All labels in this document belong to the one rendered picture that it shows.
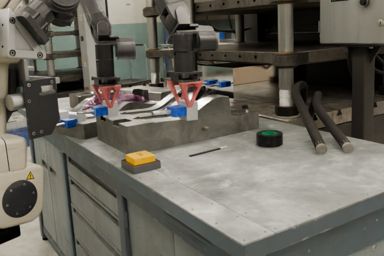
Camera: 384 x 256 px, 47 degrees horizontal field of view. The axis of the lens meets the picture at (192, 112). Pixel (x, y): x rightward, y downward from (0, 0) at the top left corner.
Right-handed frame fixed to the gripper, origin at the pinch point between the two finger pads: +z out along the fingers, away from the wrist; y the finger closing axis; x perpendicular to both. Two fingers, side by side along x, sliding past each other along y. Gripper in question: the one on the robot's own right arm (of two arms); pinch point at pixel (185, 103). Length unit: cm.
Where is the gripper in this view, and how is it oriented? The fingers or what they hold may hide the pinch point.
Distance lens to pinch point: 126.2
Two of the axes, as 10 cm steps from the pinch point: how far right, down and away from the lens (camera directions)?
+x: -8.6, 1.2, -5.0
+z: 0.3, 9.8, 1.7
